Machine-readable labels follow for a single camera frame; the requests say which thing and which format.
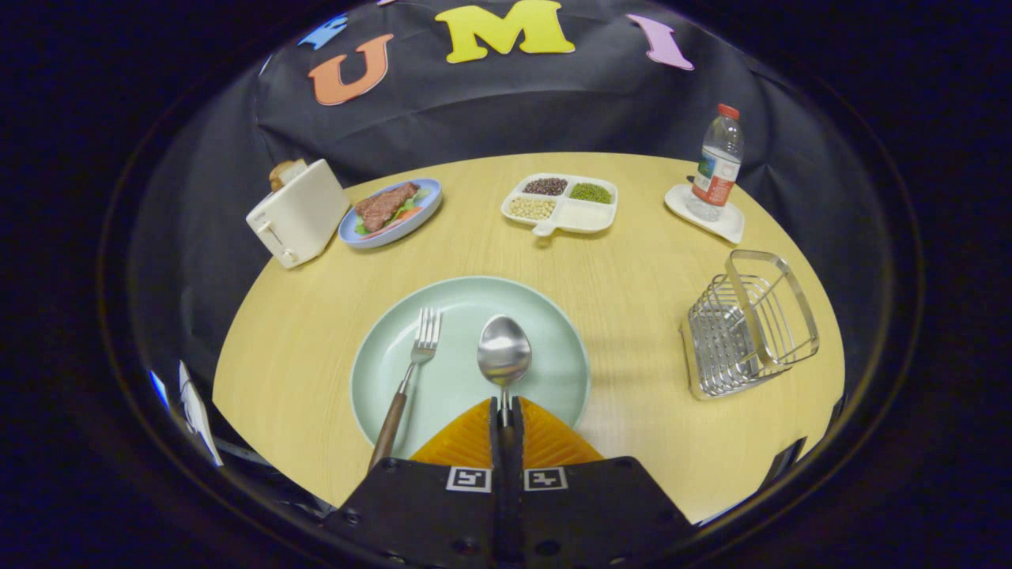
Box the white coaster tray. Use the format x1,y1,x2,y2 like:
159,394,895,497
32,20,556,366
664,183,746,244

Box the fork with wooden handle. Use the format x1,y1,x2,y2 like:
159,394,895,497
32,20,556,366
368,307,444,473

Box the brown steak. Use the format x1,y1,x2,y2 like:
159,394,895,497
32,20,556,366
354,183,421,233

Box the metal wire cutlery rack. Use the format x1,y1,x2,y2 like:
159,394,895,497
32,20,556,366
680,250,821,401

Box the spoon with wooden handle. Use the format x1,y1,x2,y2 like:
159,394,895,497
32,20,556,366
478,315,533,431

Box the white divided dish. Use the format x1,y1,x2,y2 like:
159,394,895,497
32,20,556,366
501,173,618,237

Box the vegetable garnish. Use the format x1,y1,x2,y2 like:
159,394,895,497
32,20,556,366
354,190,432,238

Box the black backdrop cloth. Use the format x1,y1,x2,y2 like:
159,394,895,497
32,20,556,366
126,0,910,412

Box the clear plastic water bottle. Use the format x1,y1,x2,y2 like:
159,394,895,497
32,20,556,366
685,104,745,222

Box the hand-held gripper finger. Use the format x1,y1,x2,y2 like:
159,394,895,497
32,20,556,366
506,397,697,567
324,397,507,567

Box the toasted bread slice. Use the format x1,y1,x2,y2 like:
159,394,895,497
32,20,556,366
269,159,308,192

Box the cream white toaster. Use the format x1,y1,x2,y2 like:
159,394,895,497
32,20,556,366
246,159,351,269

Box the blue plate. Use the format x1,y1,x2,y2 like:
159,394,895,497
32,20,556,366
338,179,443,250

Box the pale green plate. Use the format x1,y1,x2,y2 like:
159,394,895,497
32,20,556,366
350,276,591,461

